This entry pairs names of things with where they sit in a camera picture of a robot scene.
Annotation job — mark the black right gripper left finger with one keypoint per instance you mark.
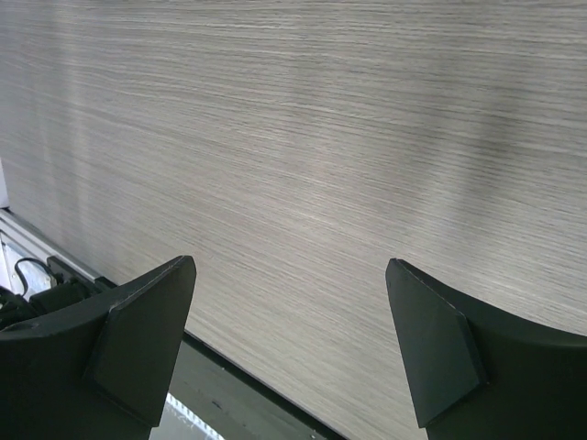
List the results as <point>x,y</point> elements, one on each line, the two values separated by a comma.
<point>77,366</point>

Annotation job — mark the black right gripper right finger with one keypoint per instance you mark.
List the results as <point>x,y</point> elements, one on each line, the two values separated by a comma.
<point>475,371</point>

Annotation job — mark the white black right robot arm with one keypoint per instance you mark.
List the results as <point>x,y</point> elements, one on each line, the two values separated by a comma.
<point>94,360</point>

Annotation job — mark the slotted white cable duct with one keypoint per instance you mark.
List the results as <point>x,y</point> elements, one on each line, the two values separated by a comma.
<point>191,419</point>

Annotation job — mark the aluminium frame rail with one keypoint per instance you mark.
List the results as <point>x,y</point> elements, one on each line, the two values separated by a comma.
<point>27,253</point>

